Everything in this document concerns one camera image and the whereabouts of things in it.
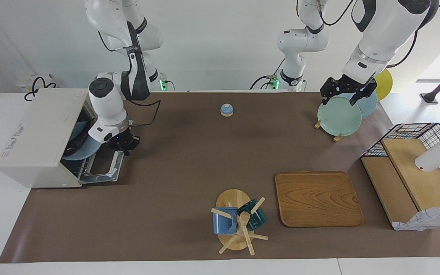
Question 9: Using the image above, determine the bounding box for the light blue plate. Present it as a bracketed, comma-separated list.
[61, 120, 108, 161]

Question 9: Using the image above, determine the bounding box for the glass oven door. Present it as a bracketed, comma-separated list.
[79, 150, 126, 184]

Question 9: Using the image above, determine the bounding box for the white toaster oven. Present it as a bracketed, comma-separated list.
[0, 89, 102, 188]

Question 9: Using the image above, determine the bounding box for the pale blue racked plate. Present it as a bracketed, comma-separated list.
[348, 90, 378, 119]

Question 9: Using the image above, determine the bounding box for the mint green plate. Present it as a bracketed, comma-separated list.
[317, 95, 362, 137]

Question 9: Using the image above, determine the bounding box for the wooden plate rack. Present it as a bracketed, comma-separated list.
[314, 119, 343, 142]

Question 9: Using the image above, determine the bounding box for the yellow plate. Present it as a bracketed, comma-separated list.
[374, 69, 393, 101]

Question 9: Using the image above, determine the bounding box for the brown table mat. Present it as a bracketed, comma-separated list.
[0, 92, 440, 264]

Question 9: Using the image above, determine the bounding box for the white bottle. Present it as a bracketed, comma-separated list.
[414, 130, 440, 173]

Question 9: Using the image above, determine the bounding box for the wooden serving tray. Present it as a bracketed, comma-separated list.
[275, 171, 365, 228]

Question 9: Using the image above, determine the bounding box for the white power strip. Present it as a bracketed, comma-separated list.
[17, 74, 57, 94]

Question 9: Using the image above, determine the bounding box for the wooden mug tree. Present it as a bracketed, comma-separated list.
[211, 189, 269, 256]

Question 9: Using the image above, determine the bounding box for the blue mug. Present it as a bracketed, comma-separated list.
[212, 207, 239, 235]

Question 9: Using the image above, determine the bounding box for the teal mug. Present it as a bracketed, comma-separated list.
[238, 199, 268, 231]

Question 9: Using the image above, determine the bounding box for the white patterned cloth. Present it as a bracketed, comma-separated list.
[393, 205, 440, 231]

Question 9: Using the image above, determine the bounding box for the black wire basket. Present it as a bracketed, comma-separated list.
[361, 123, 440, 203]

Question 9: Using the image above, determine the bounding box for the black power cable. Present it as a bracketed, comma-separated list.
[24, 76, 57, 102]

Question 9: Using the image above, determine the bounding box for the wooden wire shelf rack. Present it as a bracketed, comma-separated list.
[361, 138, 440, 230]

